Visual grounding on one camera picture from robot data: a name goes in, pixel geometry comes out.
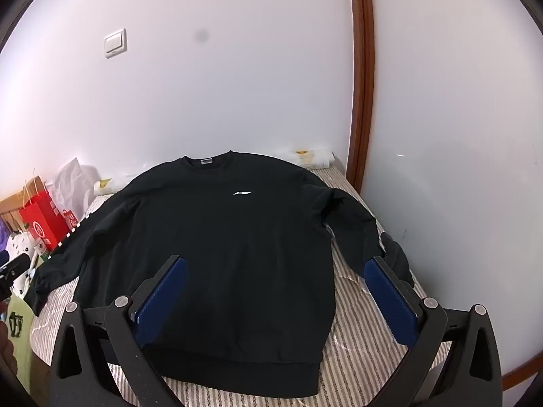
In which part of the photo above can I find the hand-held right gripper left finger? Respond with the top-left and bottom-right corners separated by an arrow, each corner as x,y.
49,255 -> 187,407

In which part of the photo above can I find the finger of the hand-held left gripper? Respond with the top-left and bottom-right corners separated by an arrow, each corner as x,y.
0,255 -> 33,279

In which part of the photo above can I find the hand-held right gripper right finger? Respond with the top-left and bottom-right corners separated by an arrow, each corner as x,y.
364,255 -> 504,407

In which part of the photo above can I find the black sweatshirt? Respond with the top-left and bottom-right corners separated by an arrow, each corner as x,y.
26,149 -> 415,396

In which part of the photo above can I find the person's left hand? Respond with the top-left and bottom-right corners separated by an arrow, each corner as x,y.
0,320 -> 18,391

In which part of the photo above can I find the white dotted cloth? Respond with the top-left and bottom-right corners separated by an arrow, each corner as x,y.
6,230 -> 37,297

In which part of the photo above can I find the red paper bag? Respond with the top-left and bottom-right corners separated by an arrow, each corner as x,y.
19,176 -> 73,253

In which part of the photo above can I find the striped quilted mattress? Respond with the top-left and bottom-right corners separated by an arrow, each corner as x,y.
30,165 -> 452,407

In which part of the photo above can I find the white plastic bag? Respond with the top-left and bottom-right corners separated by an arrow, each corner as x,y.
44,158 -> 102,221

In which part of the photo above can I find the brown wooden baseboard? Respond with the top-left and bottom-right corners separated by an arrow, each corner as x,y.
503,345 -> 543,393

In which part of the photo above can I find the white printed paper roll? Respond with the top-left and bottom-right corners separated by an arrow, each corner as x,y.
93,148 -> 336,198

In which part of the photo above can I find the wooden slatted frame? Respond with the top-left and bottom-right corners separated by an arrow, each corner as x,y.
0,193 -> 28,232

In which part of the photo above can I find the brown wooden door frame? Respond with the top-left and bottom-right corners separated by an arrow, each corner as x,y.
345,0 -> 377,198

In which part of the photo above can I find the white wall switch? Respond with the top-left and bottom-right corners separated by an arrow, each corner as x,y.
104,28 -> 127,58

